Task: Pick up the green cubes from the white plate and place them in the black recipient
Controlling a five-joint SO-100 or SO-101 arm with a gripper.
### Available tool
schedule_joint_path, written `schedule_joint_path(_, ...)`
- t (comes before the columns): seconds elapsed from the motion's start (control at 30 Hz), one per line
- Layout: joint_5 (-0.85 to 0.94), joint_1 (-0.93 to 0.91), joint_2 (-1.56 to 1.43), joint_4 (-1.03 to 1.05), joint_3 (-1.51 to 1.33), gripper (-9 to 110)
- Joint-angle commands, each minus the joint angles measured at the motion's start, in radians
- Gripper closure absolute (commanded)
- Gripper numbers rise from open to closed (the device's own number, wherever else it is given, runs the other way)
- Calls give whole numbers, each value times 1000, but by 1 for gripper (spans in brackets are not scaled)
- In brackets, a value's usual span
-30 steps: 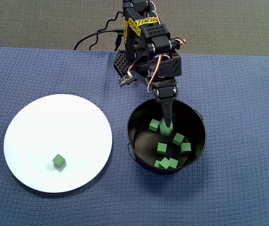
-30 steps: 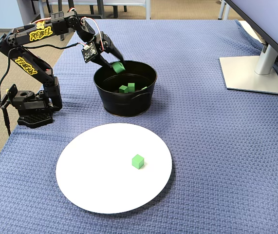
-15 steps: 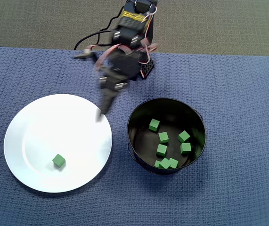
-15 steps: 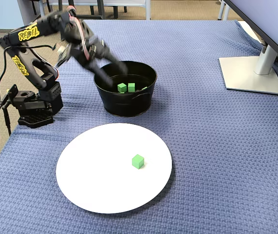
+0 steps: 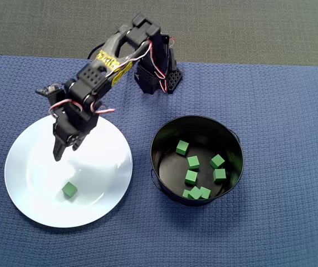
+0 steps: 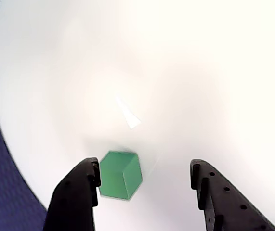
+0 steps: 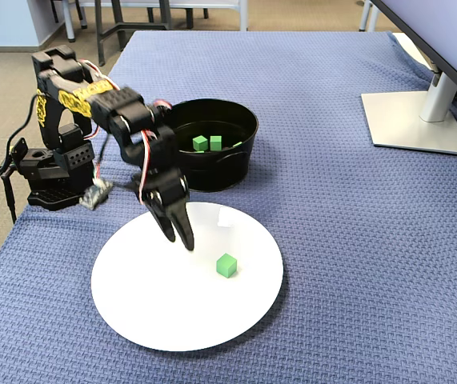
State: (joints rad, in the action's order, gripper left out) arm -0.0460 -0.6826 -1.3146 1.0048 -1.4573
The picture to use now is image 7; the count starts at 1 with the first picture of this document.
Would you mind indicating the dark chair legs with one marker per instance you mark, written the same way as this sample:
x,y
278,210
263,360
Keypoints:
x,y
70,20

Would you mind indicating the green cube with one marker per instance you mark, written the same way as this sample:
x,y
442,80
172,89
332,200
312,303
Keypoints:
x,y
200,143
227,266
215,142

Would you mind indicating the black honeycomb robot base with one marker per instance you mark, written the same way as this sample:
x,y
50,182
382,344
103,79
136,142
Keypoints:
x,y
52,196

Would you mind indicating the black metal bucket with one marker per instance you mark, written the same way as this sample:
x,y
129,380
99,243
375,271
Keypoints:
x,y
220,172

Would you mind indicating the flat computer monitor screen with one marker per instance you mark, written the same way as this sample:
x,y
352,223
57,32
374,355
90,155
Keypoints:
x,y
432,32

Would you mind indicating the blue waffle cloth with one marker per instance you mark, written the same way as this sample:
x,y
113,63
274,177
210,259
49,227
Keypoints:
x,y
332,240

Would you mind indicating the grey metal table frame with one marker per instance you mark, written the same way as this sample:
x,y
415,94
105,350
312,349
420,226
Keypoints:
x,y
118,28

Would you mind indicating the white metal leg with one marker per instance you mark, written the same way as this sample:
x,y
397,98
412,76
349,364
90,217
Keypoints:
x,y
366,16
243,16

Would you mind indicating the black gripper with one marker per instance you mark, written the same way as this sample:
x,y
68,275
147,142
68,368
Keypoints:
x,y
169,191

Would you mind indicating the white round plate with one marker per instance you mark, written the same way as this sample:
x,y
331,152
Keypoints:
x,y
172,312

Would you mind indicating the silver monitor stand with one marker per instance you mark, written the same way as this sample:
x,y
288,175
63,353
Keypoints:
x,y
412,124

